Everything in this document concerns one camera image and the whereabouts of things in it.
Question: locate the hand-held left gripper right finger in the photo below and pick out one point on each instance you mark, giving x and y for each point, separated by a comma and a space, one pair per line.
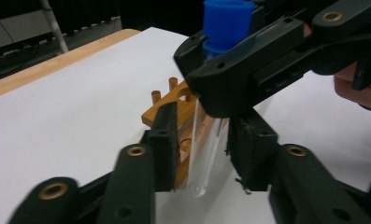
251, 149

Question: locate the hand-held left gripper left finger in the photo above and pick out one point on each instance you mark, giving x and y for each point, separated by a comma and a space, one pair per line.
167, 149

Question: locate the wooden test tube rack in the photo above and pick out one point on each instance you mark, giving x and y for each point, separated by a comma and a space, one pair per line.
186, 115

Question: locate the blue-capped test tube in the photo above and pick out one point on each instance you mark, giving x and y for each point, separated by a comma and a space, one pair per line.
226, 25

